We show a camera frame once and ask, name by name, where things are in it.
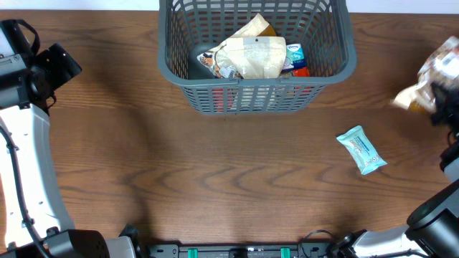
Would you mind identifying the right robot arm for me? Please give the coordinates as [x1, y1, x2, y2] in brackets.
[331, 82, 458, 258]

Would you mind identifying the beige paper pouch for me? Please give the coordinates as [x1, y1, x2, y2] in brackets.
[224, 37, 286, 79]

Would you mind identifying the Kleenex tissue multipack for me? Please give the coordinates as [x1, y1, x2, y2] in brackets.
[282, 44, 307, 72]

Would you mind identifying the brown white snack bag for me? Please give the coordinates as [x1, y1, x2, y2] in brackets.
[392, 36, 458, 113]

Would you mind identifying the orange spaghetti packet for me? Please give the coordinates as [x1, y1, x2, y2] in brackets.
[211, 66, 311, 110]

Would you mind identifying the teal snack packet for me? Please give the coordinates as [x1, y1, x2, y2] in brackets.
[336, 125, 387, 175]

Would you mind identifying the grey plastic basket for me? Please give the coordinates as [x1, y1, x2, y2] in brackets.
[158, 0, 356, 115]

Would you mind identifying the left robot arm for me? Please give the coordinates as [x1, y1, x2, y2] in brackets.
[1, 39, 137, 257]

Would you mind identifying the cream brown snack bag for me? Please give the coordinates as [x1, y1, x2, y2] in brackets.
[197, 14, 276, 79]

